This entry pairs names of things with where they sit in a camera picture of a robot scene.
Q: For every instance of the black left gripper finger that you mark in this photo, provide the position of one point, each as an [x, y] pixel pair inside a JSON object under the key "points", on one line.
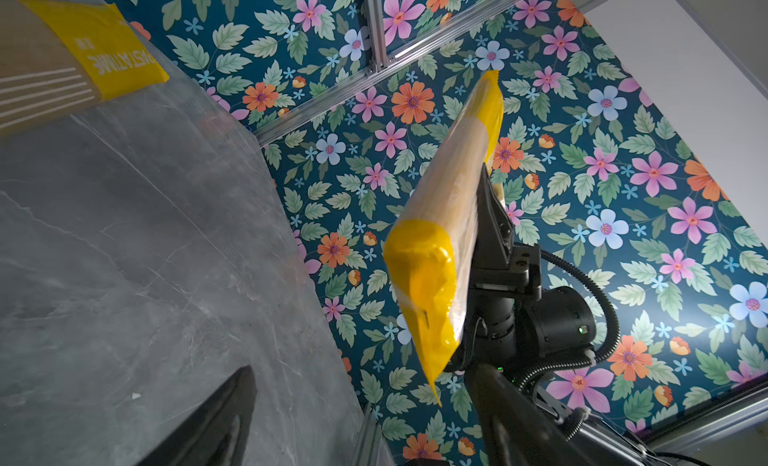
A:
{"points": [[216, 433]]}

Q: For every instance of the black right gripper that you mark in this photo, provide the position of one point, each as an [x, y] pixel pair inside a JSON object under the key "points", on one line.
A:
{"points": [[498, 266]]}

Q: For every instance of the yellow pasta pack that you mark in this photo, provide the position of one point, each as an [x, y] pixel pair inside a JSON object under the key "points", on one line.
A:
{"points": [[428, 251], [60, 58]]}

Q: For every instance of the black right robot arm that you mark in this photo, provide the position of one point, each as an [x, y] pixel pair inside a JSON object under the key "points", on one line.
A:
{"points": [[531, 315]]}

